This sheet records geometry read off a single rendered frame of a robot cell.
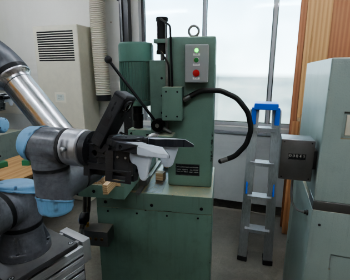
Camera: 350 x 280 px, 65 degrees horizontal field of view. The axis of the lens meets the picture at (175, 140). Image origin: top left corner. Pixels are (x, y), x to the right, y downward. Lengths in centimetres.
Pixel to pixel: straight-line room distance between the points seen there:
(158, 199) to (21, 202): 65
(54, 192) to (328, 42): 227
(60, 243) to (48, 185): 44
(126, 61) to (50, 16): 218
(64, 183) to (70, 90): 237
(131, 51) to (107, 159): 93
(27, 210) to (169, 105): 69
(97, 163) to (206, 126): 85
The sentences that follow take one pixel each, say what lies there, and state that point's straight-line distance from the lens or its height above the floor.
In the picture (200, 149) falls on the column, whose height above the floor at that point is 100.
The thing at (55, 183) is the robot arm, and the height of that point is 114.
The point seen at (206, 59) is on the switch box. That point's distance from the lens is 124.
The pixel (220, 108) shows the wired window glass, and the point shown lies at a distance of 276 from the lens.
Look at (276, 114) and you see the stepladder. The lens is 200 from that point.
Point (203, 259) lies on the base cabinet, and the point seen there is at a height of 47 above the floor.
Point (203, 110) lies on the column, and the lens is 132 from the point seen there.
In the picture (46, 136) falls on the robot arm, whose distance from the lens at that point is 60.
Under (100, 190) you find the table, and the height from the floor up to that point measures 88.
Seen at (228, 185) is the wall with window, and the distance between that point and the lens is 287.
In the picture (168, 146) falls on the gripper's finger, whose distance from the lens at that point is 56.
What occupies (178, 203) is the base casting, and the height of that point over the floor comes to 76.
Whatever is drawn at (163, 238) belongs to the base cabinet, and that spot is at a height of 56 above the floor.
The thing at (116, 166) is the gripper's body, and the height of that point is 120.
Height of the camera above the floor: 136
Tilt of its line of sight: 14 degrees down
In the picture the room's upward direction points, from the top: straight up
